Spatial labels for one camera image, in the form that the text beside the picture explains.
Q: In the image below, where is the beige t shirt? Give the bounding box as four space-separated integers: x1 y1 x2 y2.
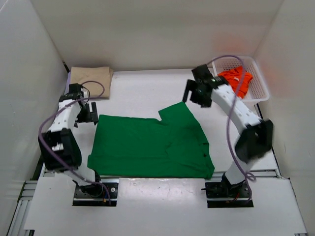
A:
70 67 114 99

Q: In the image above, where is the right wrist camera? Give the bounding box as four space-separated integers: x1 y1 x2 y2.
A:
191 64 213 83

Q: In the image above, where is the aluminium front rail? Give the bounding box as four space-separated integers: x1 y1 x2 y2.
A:
99 169 281 179

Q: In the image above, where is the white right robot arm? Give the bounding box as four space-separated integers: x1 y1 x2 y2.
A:
183 78 274 198

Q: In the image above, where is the orange t shirt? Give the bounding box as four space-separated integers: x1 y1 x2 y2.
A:
218 66 253 99

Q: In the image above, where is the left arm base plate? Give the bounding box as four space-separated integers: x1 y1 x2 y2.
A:
72 178 119 207

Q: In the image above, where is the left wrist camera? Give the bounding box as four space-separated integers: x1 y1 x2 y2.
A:
68 83 85 99

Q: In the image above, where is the green t shirt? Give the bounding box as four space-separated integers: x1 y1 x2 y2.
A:
88 102 215 179

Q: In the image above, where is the white plastic basket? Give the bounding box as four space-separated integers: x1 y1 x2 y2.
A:
212 56 269 107

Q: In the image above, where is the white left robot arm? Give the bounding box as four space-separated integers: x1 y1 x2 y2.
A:
38 92 105 198

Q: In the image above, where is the aluminium table edge rail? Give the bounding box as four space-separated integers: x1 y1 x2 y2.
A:
40 93 72 177

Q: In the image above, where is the purple t shirt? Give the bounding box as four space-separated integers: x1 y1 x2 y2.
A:
64 72 71 94

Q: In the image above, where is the white front cover board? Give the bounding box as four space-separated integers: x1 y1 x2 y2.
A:
25 176 307 236

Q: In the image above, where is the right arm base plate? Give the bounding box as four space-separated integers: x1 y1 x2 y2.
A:
201 182 254 208

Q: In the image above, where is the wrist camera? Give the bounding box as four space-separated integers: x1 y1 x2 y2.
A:
191 64 213 83
68 83 85 99

